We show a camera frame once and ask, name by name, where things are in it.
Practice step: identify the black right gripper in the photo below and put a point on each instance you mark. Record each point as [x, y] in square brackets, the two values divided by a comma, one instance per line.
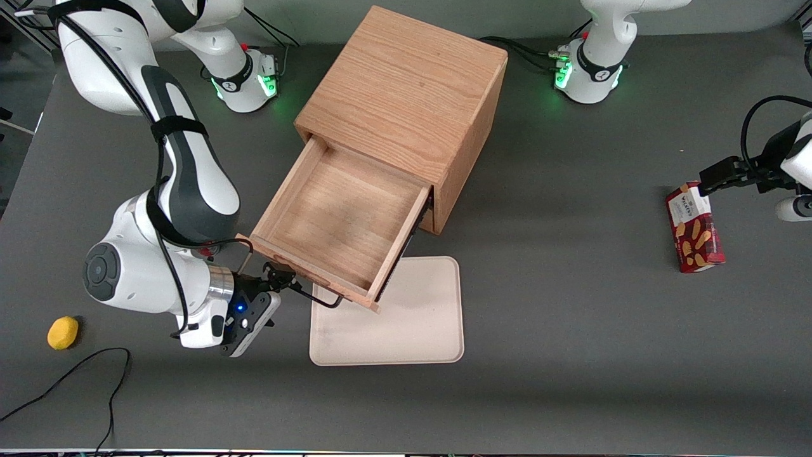
[252, 287]

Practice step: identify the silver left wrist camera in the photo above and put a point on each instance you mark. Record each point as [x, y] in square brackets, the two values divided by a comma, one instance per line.
[793, 209]

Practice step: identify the cream rectangular plastic tray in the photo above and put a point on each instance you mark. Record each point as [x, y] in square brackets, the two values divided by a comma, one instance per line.
[419, 330]

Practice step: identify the yellow lemon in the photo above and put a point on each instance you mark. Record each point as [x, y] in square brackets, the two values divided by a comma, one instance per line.
[63, 333]

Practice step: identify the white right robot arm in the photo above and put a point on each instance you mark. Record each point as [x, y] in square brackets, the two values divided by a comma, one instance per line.
[190, 190]

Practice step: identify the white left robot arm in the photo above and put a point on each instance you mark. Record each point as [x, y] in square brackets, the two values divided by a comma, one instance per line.
[596, 76]

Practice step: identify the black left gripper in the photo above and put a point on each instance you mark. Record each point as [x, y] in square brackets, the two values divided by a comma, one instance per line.
[769, 160]

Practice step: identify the small red bottle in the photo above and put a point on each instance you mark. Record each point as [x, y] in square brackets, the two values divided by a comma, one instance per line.
[206, 251]

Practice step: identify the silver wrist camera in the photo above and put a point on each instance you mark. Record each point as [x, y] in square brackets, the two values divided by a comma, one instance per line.
[260, 324]
[793, 209]

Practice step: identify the aluminium frame rail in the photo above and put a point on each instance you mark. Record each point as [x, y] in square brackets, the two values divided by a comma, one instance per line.
[35, 32]

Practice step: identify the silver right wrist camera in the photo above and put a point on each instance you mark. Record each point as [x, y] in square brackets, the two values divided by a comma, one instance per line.
[260, 324]

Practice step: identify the oak wooden drawer cabinet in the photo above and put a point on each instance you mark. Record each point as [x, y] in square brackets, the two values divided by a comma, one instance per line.
[406, 89]

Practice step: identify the red shortbread biscuit box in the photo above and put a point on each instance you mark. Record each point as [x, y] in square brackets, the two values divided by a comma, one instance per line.
[696, 235]

